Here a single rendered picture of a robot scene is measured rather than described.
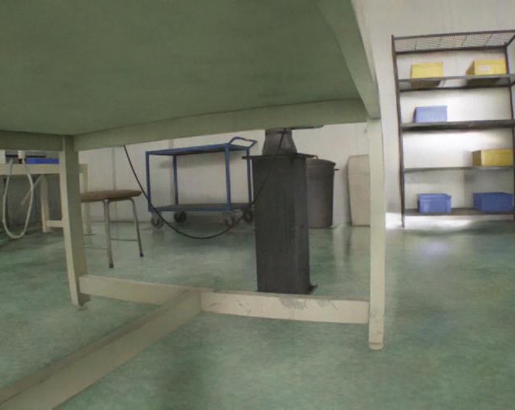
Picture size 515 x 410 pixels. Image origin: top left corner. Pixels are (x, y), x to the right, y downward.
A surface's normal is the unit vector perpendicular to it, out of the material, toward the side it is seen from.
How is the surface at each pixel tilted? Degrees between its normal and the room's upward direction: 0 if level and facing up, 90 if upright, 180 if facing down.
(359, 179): 94
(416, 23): 90
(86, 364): 90
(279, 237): 90
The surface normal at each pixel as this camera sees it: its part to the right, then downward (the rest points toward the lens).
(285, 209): -0.42, 0.07
